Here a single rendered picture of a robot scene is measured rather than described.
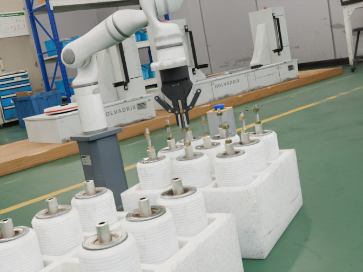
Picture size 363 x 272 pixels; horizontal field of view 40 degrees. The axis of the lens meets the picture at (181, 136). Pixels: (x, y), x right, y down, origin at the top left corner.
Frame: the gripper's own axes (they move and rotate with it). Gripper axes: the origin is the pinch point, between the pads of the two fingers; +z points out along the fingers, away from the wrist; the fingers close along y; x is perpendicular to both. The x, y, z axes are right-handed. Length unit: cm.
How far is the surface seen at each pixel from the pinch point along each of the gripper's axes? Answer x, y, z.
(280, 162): -8.2, -23.4, 17.3
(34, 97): -400, 225, 2
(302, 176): -54, -32, 35
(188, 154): 1.1, 0.1, 9.1
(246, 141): -6.0, -15.3, 9.4
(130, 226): 47.8, 5.0, 10.4
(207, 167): 1.8, -4.3, 13.1
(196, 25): -728, 62, -57
